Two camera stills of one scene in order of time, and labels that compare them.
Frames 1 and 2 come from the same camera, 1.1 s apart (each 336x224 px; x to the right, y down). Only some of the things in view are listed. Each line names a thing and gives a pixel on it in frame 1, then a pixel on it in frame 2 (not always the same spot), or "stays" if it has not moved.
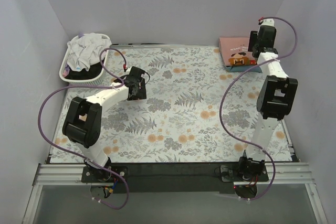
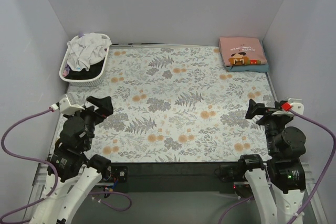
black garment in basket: [83, 73] stays
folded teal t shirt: [249, 68] stays
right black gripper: [252, 41] -> [264, 114]
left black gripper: [142, 91] -> [95, 111]
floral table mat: [195, 110] stays
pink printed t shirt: [235, 51] stays
